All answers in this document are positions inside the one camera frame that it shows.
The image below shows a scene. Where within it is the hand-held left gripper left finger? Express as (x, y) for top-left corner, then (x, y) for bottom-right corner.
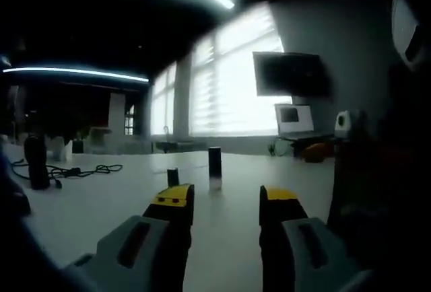
(65, 183), (196, 292)

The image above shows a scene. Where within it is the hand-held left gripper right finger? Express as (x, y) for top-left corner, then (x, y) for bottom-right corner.
(258, 185), (374, 292)

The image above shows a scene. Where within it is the small dark cosmetic bottle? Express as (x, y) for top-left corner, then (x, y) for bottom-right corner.
(166, 167), (180, 187)

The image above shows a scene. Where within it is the tall dark cosmetic bottle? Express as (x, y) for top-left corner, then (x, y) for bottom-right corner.
(207, 146), (224, 192)

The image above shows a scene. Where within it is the orange object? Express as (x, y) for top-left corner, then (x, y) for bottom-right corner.
(304, 143), (336, 163)

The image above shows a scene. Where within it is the white table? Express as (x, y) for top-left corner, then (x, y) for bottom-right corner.
(0, 142), (341, 292)

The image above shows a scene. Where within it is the open laptop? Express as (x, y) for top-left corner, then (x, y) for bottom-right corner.
(274, 103), (333, 140)

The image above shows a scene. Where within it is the white worn chest device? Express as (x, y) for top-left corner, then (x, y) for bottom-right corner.
(391, 0), (422, 64)

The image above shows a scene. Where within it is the window with blinds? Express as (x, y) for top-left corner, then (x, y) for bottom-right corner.
(150, 2), (292, 138)

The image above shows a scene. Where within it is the potted green plant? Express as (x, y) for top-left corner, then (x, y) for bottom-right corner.
(40, 116), (94, 162)

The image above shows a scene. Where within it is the black desk fan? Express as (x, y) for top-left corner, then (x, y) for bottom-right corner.
(24, 133), (51, 191)

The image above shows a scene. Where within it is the black wall monitor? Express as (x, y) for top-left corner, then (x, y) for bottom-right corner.
(253, 52), (333, 98)

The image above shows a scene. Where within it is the black power cable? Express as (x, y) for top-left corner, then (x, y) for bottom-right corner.
(11, 159), (123, 188)

